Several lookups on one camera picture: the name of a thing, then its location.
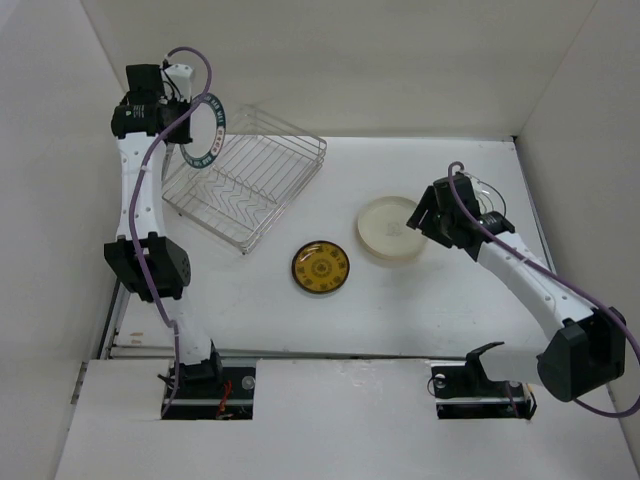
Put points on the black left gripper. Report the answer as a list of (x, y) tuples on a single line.
[(182, 136)]

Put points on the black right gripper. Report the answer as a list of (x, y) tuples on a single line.
[(428, 201)]

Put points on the white plate dark lettered rim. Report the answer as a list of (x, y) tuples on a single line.
[(208, 131)]

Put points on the white plate black rim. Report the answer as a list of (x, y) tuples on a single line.
[(489, 198)]

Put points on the yellow patterned plate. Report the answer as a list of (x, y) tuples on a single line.
[(320, 267)]

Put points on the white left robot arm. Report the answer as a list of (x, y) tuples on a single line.
[(142, 256)]

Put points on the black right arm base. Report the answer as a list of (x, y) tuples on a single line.
[(462, 391)]

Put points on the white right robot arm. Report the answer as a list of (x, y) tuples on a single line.
[(586, 343)]

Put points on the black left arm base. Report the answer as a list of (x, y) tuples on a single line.
[(231, 399)]

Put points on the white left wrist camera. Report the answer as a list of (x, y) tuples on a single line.
[(178, 81)]

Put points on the clear wire dish rack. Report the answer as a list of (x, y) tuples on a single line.
[(263, 166)]

